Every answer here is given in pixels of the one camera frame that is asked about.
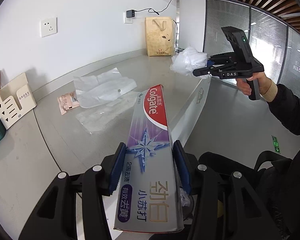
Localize grey power adapter with cable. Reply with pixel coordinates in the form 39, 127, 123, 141
126, 0, 173, 18

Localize Colgate toothpaste box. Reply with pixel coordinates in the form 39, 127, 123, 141
114, 85, 184, 233

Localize beige knife holder rack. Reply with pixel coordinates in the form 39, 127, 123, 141
0, 73, 37, 129

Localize black sleeved right forearm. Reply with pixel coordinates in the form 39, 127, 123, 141
262, 81, 300, 136

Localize white adapter wall socket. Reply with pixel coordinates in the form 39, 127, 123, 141
123, 13, 133, 24

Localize clear cellophane sheet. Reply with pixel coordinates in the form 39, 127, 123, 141
76, 98, 136, 133

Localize small pink snack wrapper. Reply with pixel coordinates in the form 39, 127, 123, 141
57, 91, 80, 115

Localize person's right hand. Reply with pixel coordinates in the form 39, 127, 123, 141
236, 72, 272, 96

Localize translucent white plastic bag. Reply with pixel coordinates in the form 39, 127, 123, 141
170, 47, 208, 77

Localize white crinkled plastic sheet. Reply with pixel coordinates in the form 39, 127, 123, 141
74, 68, 137, 108

